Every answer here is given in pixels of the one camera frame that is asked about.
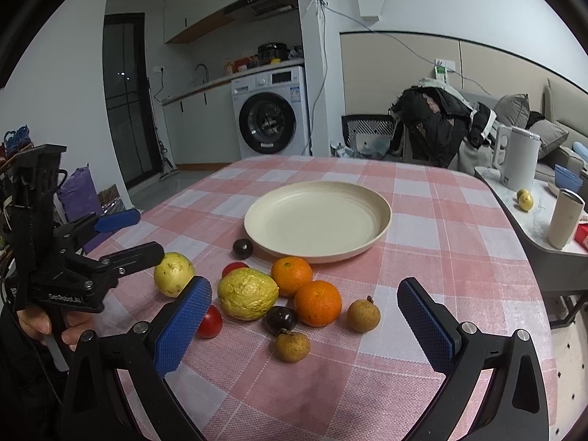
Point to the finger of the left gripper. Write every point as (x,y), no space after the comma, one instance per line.
(117,221)
(112,267)

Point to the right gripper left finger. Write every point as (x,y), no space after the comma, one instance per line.
(147,352)

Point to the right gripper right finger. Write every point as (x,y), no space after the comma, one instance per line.
(514,405)

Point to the smooth yellow-green guava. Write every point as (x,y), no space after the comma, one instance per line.
(173,273)

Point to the red cherry tomato front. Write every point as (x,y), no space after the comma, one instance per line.
(211,324)

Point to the red cherry tomato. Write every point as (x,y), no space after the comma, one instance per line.
(232,267)
(211,324)

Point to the dark plum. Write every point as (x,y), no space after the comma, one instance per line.
(242,249)
(280,319)

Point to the wrinkled yellow guava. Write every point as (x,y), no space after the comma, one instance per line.
(247,294)

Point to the dark plum front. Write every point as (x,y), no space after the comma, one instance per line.
(280,319)

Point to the brown longan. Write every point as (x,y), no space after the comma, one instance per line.
(291,346)
(363,315)

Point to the orange mandarin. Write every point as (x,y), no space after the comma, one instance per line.
(290,274)
(318,304)

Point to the brown longan front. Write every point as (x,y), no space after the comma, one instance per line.
(291,346)

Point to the orange mandarin front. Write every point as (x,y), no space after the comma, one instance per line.
(318,304)

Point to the person left hand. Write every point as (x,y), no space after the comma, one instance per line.
(37,325)

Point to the purple bag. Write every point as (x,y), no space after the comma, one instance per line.
(78,195)

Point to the grey side table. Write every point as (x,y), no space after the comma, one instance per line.
(561,273)

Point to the red box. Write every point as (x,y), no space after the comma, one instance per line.
(581,235)

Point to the beige tumbler cup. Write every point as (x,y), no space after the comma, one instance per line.
(565,218)

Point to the pink checkered tablecloth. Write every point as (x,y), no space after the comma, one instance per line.
(447,231)

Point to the yellow fruit on side table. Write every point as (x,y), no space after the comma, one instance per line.
(525,200)

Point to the cream round plate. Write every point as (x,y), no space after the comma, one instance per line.
(318,221)

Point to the white washing machine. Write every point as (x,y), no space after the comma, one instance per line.
(271,112)

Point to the blue bowl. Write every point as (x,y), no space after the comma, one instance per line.
(566,179)

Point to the white electric kettle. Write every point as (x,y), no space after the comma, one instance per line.
(515,156)

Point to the black rice cooker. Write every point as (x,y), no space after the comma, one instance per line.
(269,52)

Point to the kitchen range hood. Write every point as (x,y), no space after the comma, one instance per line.
(256,10)

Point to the black mesh chair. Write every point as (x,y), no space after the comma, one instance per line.
(368,136)

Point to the pile of dark clothes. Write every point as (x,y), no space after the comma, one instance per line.
(434,124)

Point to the grey sofa pillow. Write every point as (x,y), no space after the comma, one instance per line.
(513,110)

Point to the grey sofa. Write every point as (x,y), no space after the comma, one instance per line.
(561,124)

